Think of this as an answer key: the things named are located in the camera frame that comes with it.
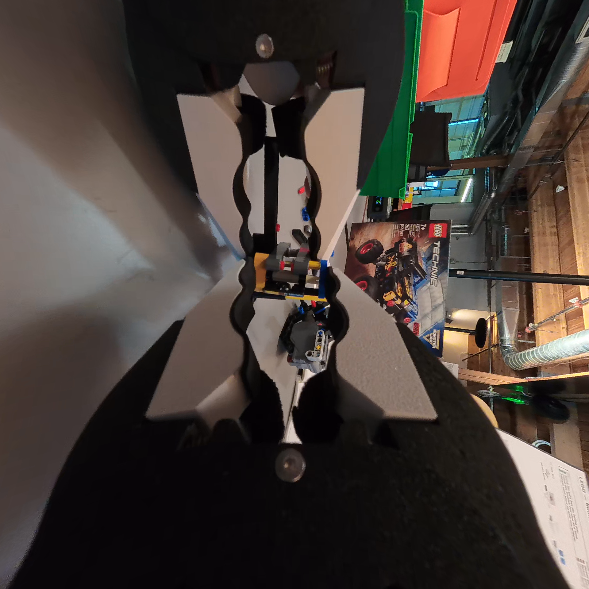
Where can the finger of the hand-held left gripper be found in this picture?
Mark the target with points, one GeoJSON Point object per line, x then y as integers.
{"type": "Point", "coordinates": [207, 147]}
{"type": "Point", "coordinates": [338, 152]}

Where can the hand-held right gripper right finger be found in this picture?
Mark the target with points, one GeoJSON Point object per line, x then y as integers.
{"type": "Point", "coordinates": [386, 372]}

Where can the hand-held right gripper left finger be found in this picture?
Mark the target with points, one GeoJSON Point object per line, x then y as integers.
{"type": "Point", "coordinates": [198, 368]}

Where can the black yellow lego assembly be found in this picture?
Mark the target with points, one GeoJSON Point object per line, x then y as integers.
{"type": "Point", "coordinates": [264, 271]}

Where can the grey black lego chassis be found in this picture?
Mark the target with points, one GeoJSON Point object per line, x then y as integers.
{"type": "Point", "coordinates": [306, 340]}

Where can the pile of loose lego pieces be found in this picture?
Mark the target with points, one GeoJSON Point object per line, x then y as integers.
{"type": "Point", "coordinates": [301, 232]}

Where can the printed toy set box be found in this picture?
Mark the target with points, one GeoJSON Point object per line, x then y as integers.
{"type": "Point", "coordinates": [400, 276]}

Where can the green plastic bin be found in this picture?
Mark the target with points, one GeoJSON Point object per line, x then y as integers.
{"type": "Point", "coordinates": [391, 115]}

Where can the black digital timer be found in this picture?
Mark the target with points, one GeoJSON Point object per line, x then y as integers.
{"type": "Point", "coordinates": [379, 207]}

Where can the orange plastic bin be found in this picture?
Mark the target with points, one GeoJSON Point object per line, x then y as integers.
{"type": "Point", "coordinates": [460, 50]}

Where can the white task sheet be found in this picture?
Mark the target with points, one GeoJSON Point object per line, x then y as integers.
{"type": "Point", "coordinates": [552, 497]}

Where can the silver ventilation duct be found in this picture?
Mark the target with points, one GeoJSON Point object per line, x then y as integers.
{"type": "Point", "coordinates": [552, 349]}

